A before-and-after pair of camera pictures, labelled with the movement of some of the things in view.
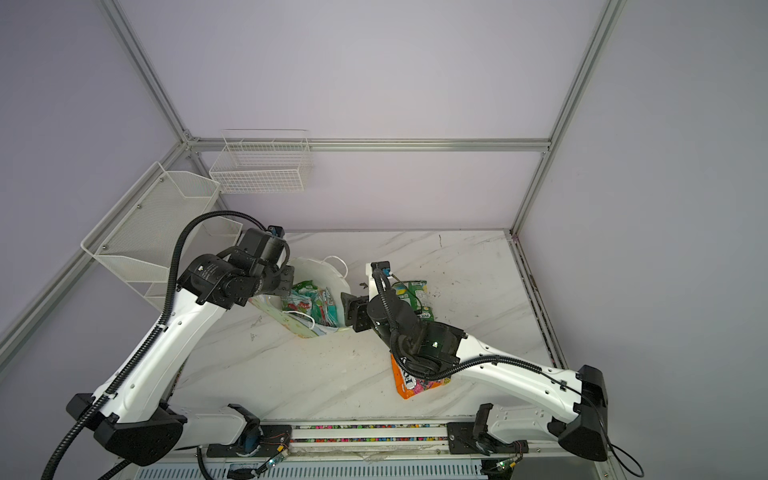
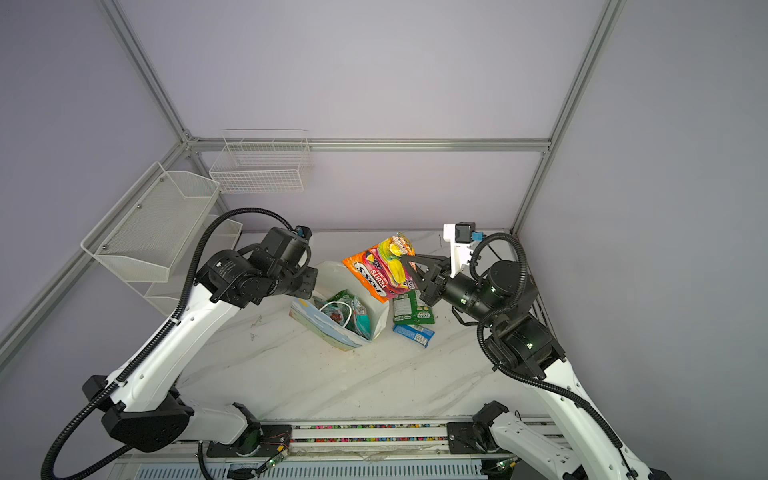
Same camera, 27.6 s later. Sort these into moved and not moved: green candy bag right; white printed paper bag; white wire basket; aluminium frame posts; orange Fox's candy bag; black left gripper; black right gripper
Moved: white printed paper bag; black left gripper; black right gripper; orange Fox's candy bag
Not moved: green candy bag right; white wire basket; aluminium frame posts
